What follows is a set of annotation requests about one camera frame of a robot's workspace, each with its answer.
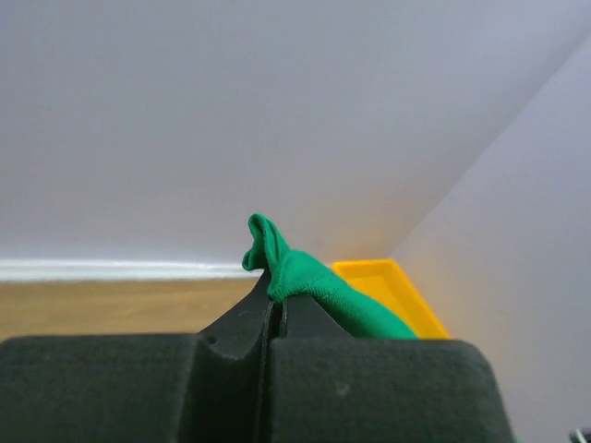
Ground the yellow plastic tray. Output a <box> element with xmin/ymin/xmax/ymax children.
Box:
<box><xmin>332</xmin><ymin>258</ymin><xmax>450</xmax><ymax>339</ymax></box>

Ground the aluminium frame rail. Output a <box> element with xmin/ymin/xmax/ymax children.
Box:
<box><xmin>1</xmin><ymin>259</ymin><xmax>261</xmax><ymax>282</ymax></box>

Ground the green t shirt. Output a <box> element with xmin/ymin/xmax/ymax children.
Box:
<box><xmin>242</xmin><ymin>213</ymin><xmax>416</xmax><ymax>340</ymax></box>

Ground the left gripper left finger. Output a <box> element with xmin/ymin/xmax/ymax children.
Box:
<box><xmin>1</xmin><ymin>275</ymin><xmax>272</xmax><ymax>442</ymax></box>

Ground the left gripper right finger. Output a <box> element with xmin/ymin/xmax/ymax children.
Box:
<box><xmin>262</xmin><ymin>295</ymin><xmax>515</xmax><ymax>442</ymax></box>

